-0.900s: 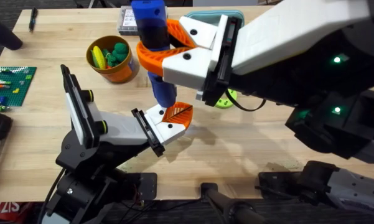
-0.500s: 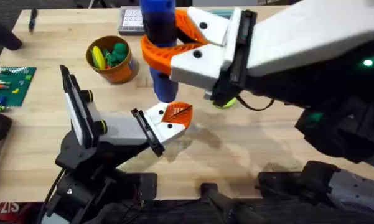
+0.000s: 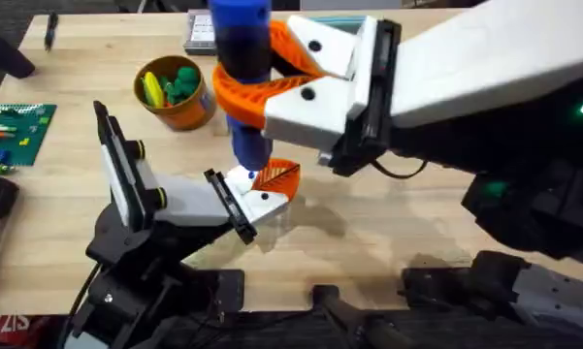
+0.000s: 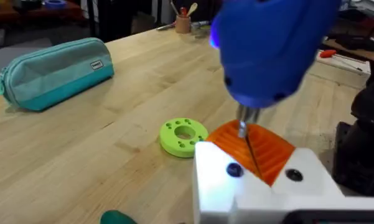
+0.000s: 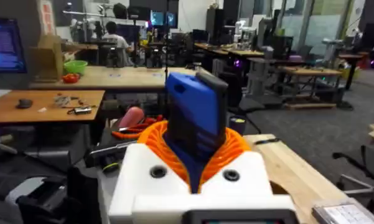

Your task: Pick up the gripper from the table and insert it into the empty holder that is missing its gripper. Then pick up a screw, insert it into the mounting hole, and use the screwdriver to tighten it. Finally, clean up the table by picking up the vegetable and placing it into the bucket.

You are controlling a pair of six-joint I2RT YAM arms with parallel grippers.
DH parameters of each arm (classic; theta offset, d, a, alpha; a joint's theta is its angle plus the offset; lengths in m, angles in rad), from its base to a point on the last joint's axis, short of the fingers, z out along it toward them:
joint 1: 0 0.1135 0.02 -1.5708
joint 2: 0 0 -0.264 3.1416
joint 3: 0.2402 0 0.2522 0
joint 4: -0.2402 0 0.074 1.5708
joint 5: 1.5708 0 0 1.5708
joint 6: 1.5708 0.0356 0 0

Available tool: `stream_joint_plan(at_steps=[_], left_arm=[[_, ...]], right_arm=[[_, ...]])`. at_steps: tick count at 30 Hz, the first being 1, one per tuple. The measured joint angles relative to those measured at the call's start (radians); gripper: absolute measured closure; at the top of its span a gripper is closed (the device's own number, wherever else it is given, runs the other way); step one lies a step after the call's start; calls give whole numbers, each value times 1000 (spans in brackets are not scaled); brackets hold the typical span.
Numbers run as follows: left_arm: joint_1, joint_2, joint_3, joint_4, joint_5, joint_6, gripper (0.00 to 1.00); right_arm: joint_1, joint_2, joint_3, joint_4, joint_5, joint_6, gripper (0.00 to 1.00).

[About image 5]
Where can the wooden pallet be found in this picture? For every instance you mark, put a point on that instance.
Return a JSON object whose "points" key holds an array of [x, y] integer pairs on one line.
{"points": [[310, 106]]}

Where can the clear plastic parts box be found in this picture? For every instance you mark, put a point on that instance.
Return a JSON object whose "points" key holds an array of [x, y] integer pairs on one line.
{"points": [[345, 213]]}

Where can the black computer mouse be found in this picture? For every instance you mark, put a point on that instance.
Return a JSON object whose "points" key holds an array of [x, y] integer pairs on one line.
{"points": [[24, 103]]}

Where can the brown wooden desk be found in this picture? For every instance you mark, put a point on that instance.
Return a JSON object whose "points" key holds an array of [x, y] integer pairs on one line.
{"points": [[46, 105]]}

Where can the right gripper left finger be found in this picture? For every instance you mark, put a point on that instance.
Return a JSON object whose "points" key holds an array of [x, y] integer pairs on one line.
{"points": [[143, 174]]}

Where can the brown cardboard box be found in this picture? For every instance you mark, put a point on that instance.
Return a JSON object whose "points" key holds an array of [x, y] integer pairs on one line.
{"points": [[46, 59]]}

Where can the computer monitor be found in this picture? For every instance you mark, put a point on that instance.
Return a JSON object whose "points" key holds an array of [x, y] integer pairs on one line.
{"points": [[4, 45]]}

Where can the person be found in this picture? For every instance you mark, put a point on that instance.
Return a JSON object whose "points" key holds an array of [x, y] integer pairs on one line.
{"points": [[115, 36]]}

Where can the metal shaft hand tool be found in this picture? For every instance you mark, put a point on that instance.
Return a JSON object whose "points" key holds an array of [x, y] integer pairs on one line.
{"points": [[112, 148]]}

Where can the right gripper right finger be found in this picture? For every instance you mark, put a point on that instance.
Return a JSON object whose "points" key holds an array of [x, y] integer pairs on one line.
{"points": [[245, 179]]}

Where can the long pale wooden table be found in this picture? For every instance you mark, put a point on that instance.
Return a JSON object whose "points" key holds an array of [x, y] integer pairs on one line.
{"points": [[127, 77]]}

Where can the heap of small parts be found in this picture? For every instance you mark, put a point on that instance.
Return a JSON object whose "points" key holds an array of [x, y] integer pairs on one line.
{"points": [[71, 104]]}

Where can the small wooden side table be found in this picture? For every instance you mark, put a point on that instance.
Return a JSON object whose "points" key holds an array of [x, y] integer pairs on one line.
{"points": [[311, 72]]}

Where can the blue electric screwdriver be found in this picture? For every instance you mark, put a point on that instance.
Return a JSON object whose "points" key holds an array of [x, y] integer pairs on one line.
{"points": [[196, 118]]}

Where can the red toy vegetable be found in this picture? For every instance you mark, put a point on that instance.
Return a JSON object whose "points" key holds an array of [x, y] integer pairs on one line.
{"points": [[70, 78]]}

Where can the green plastic bowl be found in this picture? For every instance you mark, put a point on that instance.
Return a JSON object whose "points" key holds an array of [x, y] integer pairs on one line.
{"points": [[75, 66]]}

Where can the small dark cup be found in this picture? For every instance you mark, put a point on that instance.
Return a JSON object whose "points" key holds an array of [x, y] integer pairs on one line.
{"points": [[237, 124]]}

